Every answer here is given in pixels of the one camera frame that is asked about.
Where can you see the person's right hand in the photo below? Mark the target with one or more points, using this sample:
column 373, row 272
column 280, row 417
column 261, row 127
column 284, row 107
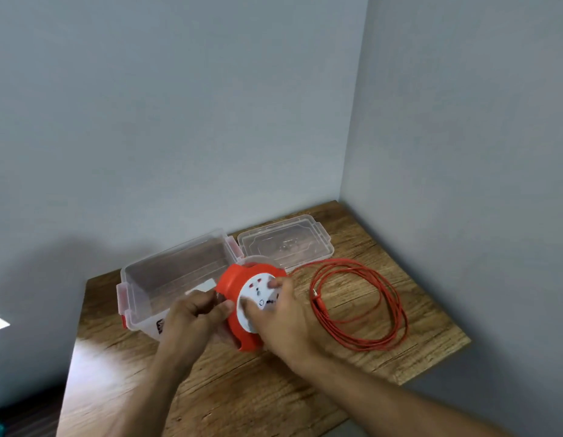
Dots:
column 283, row 327

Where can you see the person's left hand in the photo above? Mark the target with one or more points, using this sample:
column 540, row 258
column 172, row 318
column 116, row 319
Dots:
column 190, row 327

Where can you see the clear plastic box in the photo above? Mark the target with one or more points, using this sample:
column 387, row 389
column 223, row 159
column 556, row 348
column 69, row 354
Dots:
column 163, row 273

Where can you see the person's left forearm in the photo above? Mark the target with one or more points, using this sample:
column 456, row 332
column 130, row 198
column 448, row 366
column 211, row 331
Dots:
column 149, row 400

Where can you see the person's right forearm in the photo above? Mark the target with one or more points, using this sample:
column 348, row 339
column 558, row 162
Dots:
column 381, row 400

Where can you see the clear plastic lid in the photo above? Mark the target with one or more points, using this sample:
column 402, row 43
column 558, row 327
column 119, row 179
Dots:
column 281, row 241

